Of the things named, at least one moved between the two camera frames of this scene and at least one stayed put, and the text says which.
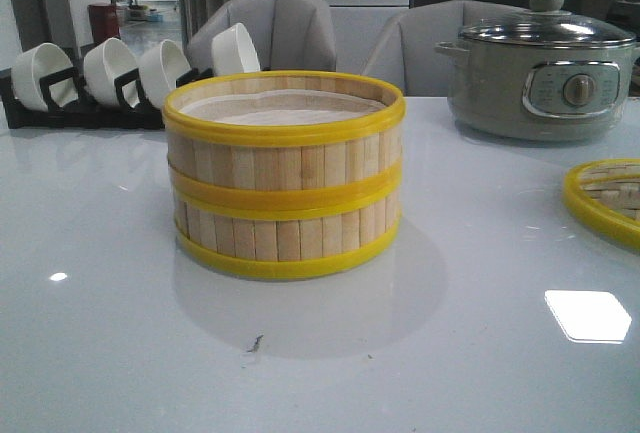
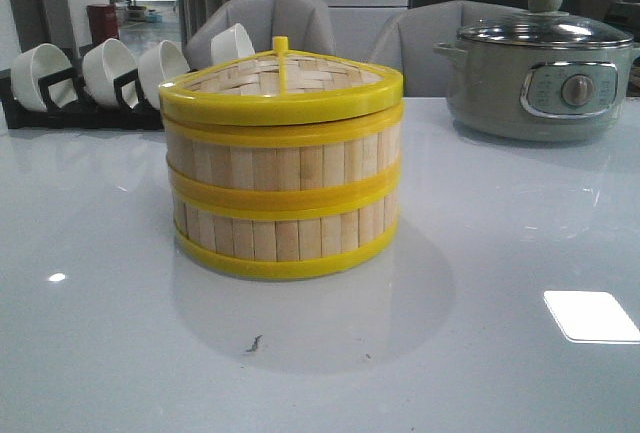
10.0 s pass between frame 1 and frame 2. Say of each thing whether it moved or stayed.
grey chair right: stayed
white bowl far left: stayed
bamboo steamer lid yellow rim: moved
